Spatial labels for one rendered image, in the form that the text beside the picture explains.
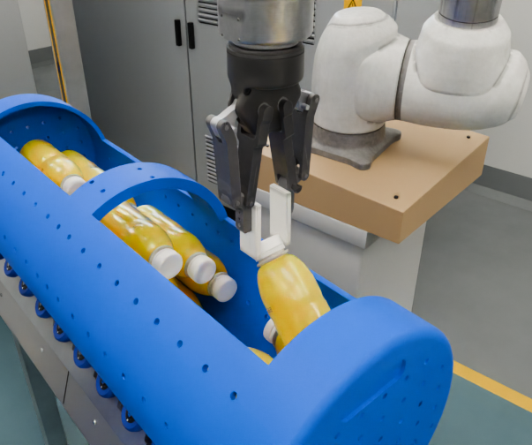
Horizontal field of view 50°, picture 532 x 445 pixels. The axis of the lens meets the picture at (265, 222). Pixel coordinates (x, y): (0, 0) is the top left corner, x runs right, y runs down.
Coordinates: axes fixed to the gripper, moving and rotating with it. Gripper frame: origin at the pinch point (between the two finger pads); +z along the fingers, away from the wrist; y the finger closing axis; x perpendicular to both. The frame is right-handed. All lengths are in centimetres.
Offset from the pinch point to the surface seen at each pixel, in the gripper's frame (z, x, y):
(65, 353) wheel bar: 31.6, -29.7, 16.6
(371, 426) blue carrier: 10.0, 21.6, 5.5
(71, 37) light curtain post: 5, -118, -29
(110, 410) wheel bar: 31.4, -14.6, 16.5
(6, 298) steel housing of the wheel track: 36, -56, 18
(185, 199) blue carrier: 12.4, -29.9, -8.1
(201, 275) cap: 14.6, -13.2, 0.6
